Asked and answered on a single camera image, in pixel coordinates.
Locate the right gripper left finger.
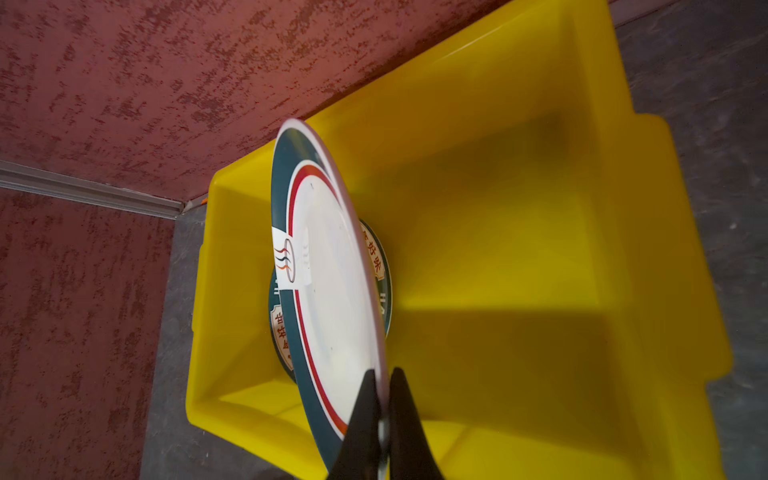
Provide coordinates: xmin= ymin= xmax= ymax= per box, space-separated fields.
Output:
xmin=327 ymin=370 xmax=382 ymax=480

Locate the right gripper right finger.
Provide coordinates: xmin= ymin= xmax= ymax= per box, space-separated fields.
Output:
xmin=389 ymin=367 xmax=444 ymax=480

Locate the white plate green red rim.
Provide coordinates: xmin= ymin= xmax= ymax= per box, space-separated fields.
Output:
xmin=270 ymin=119 xmax=389 ymax=468

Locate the white plate green lettered rim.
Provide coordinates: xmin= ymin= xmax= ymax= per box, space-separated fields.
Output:
xmin=268 ymin=220 xmax=393 ymax=382

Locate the yellow plastic bin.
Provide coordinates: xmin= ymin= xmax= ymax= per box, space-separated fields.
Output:
xmin=186 ymin=1 xmax=733 ymax=479

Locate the left aluminium corner post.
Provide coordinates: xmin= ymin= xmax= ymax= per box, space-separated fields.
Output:
xmin=1 ymin=161 xmax=185 ymax=220

